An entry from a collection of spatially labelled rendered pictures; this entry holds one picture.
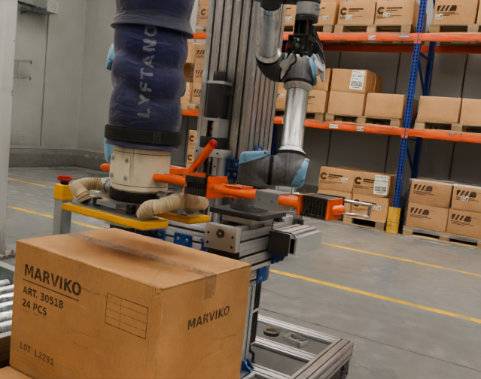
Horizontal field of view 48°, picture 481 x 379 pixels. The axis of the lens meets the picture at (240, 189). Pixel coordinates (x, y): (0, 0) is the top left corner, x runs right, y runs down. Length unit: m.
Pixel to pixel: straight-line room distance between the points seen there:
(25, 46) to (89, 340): 11.80
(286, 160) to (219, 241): 0.40
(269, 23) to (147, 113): 0.67
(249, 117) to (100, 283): 1.08
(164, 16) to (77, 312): 0.85
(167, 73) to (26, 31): 11.69
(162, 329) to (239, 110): 1.17
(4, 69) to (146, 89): 3.67
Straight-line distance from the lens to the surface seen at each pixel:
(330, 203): 1.26
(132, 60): 1.57
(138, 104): 1.55
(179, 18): 1.60
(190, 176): 1.47
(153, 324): 1.41
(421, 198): 8.58
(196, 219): 1.62
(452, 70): 9.98
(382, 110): 8.80
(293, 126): 2.12
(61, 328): 1.68
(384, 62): 10.26
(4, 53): 5.17
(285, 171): 2.06
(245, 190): 1.39
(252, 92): 2.31
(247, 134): 2.30
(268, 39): 2.08
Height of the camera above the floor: 1.35
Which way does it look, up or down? 6 degrees down
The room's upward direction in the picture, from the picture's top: 6 degrees clockwise
